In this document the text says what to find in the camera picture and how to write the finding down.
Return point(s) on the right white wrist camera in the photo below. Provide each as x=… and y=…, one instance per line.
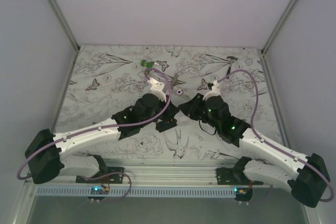
x=214, y=90

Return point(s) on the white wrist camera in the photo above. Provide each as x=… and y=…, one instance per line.
x=157, y=89
x=214, y=90

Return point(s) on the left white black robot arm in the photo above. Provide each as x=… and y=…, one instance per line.
x=52, y=154

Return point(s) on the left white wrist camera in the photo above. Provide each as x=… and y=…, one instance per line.
x=157, y=89

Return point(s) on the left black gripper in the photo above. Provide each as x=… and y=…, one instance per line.
x=170, y=111

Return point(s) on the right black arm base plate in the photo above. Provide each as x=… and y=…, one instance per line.
x=231, y=176

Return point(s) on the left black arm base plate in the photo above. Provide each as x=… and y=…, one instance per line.
x=110, y=176

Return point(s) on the controller board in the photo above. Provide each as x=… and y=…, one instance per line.
x=98, y=193
x=243, y=194

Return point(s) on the right controller board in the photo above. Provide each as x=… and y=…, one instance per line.
x=243, y=194

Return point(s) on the aluminium mounting rail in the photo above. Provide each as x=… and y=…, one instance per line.
x=179, y=169

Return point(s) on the silver clip with blue knob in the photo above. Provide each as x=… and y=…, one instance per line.
x=175, y=87

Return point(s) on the floral printed table mat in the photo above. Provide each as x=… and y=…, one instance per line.
x=108, y=79

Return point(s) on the small black hammer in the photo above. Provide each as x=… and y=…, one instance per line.
x=232, y=59

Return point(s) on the left controller board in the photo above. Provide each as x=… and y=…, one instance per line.
x=98, y=193

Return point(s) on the green circuit board connector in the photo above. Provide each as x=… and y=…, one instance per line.
x=149, y=65

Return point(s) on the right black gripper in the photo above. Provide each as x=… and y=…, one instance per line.
x=190, y=107

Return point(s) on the black fuse box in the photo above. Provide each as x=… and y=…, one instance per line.
x=165, y=125

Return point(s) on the slotted grey cable duct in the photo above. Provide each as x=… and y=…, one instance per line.
x=137, y=191

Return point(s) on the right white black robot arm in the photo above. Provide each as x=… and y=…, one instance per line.
x=305, y=177

